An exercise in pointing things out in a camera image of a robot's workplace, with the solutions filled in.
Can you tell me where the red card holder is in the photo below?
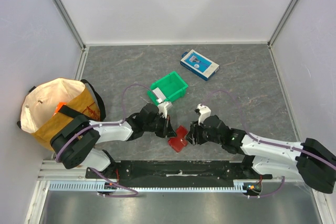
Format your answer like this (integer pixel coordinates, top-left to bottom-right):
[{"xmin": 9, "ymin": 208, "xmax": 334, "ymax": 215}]
[{"xmin": 168, "ymin": 125, "xmax": 188, "ymax": 153}]

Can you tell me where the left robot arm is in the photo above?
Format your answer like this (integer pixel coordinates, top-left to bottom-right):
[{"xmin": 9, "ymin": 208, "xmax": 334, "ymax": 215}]
[{"xmin": 50, "ymin": 102, "xmax": 176, "ymax": 178}]

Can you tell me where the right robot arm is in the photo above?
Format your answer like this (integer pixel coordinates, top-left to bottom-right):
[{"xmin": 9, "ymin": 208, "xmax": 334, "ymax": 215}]
[{"xmin": 186, "ymin": 115, "xmax": 335, "ymax": 194}]

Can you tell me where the green plastic bin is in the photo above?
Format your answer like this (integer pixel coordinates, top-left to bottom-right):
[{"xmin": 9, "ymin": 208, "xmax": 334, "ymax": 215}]
[{"xmin": 150, "ymin": 71, "xmax": 188, "ymax": 102}]

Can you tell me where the grey slotted cable duct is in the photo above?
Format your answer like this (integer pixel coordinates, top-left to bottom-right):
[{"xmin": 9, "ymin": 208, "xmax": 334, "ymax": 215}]
[{"xmin": 48, "ymin": 180, "xmax": 249, "ymax": 192}]

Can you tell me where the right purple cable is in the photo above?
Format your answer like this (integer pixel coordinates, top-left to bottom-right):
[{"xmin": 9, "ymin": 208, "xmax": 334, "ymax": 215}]
[{"xmin": 201, "ymin": 90, "xmax": 336, "ymax": 199}]

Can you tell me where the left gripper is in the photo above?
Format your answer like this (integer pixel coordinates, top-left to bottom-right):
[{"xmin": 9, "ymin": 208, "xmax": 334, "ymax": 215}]
[{"xmin": 144, "ymin": 114, "xmax": 176, "ymax": 138}]

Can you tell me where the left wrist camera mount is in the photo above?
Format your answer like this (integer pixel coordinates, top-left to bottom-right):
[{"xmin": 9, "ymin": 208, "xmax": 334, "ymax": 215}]
[{"xmin": 157, "ymin": 98, "xmax": 172, "ymax": 119}]

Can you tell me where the blue white product box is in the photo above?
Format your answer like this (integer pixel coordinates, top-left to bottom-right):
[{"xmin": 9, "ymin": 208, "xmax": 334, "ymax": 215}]
[{"xmin": 180, "ymin": 49, "xmax": 219, "ymax": 81}]

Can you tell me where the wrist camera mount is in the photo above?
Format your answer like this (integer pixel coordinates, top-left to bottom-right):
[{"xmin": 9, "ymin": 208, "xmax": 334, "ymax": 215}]
[
  {"xmin": 195, "ymin": 103, "xmax": 212, "ymax": 125},
  {"xmin": 157, "ymin": 98, "xmax": 172, "ymax": 119}
]

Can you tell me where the orange item in bag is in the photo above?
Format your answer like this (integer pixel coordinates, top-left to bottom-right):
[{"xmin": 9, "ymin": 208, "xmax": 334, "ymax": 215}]
[{"xmin": 54, "ymin": 102, "xmax": 67, "ymax": 115}]

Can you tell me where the white credit card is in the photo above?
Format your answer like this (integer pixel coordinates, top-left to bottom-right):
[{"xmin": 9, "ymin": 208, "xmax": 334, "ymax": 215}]
[{"xmin": 152, "ymin": 87, "xmax": 166, "ymax": 103}]

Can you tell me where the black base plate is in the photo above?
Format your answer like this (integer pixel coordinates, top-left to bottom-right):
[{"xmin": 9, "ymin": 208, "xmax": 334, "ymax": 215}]
[{"xmin": 100, "ymin": 161, "xmax": 272, "ymax": 182}]

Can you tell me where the brown paper tote bag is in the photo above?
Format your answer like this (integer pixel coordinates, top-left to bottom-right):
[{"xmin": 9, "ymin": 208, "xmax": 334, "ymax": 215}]
[{"xmin": 17, "ymin": 78, "xmax": 106, "ymax": 151}]

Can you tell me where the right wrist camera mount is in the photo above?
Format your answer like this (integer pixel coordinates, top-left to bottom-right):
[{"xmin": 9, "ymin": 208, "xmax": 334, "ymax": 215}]
[{"xmin": 195, "ymin": 103, "xmax": 212, "ymax": 125}]

